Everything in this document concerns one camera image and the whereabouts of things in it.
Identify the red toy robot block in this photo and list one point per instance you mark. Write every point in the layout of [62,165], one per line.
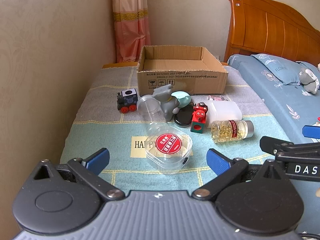
[199,116]

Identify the grey animal figurine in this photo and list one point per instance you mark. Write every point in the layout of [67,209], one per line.
[167,105]

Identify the blue floral pillow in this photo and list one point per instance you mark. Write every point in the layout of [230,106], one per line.
[277,67]

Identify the cardboard box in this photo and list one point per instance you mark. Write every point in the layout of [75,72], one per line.
[182,80]

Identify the clear plastic jar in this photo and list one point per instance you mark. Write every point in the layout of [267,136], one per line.
[150,110]

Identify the grey plush toy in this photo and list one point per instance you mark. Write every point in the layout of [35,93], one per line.
[308,80]

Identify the black toy train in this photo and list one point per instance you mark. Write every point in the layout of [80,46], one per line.
[127,98]

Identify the clear container with red label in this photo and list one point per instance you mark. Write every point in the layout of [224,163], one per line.
[170,143]

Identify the checked blanket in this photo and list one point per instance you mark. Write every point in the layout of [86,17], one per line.
[112,130]

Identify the golden capsule bottle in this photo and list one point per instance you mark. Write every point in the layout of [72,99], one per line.
[225,131]

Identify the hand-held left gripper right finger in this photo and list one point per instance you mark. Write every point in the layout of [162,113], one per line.
[217,161]

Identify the pink curtain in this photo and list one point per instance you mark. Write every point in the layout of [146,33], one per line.
[130,30]

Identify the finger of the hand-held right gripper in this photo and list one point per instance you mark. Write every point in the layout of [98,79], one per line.
[270,143]
[311,131]

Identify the wooden headboard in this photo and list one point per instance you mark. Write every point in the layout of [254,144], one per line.
[262,30]

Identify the wooden bedside table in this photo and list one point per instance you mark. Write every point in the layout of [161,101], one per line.
[112,65]

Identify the white translucent plastic box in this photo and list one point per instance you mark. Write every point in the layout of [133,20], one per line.
[222,112]

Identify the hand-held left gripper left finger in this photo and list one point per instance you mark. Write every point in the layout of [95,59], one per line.
[98,158]

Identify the mint green case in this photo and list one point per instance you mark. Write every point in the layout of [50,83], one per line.
[183,97]

